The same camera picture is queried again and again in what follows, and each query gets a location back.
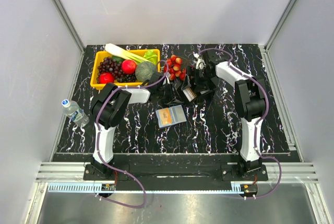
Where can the black card holder wallet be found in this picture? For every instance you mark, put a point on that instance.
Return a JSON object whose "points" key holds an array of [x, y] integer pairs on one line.
{"points": [[178, 115]]}

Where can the red apple lower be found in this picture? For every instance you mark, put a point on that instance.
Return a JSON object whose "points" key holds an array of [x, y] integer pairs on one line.
{"points": [[105, 78]]}

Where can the red cherry bunch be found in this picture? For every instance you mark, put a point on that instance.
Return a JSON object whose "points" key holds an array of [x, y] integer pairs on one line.
{"points": [[176, 68]]}

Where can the red apple upper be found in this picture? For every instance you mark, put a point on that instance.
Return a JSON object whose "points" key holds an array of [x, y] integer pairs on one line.
{"points": [[128, 66]]}

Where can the green cantaloupe melon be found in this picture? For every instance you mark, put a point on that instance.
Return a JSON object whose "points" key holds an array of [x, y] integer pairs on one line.
{"points": [[145, 70]]}

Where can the yellow plastic basket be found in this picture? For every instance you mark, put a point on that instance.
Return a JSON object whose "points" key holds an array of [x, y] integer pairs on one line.
{"points": [[99, 57]]}

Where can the black card box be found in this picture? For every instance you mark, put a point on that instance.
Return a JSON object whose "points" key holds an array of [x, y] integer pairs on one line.
{"points": [[199, 98]]}

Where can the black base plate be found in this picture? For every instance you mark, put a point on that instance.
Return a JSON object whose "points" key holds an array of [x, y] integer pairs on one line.
{"points": [[125, 182]]}

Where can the green avocado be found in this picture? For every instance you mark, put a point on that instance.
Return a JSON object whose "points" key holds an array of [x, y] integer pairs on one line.
{"points": [[117, 59]]}

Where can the white green leek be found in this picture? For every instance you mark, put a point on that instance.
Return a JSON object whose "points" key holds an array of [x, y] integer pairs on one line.
{"points": [[122, 53]]}

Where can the green lettuce leaf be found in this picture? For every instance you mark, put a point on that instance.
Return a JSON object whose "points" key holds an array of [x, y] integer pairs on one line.
{"points": [[151, 56]]}

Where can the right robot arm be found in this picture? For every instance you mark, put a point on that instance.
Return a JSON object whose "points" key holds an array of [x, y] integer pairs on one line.
{"points": [[251, 104]]}

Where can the red apple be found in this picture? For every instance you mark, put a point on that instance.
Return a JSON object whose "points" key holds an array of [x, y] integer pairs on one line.
{"points": [[128, 66], [105, 78]]}

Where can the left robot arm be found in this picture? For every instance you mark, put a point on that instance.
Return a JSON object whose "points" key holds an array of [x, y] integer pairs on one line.
{"points": [[110, 105]]}

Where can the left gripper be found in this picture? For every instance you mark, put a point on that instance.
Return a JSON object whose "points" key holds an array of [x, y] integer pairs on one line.
{"points": [[174, 98]]}

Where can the plastic water bottle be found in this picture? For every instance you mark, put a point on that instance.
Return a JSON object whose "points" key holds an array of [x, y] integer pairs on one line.
{"points": [[75, 113]]}

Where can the aluminium frame rail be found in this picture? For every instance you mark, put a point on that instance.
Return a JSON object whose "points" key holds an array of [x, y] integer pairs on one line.
{"points": [[77, 172]]}

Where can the brown credit card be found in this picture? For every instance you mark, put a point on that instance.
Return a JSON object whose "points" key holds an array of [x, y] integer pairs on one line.
{"points": [[164, 117]]}

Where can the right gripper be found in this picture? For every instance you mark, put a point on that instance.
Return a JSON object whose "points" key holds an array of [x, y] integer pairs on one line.
{"points": [[192, 73]]}

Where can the purple grape bunch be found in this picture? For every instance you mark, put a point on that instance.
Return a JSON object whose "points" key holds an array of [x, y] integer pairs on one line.
{"points": [[109, 66]]}

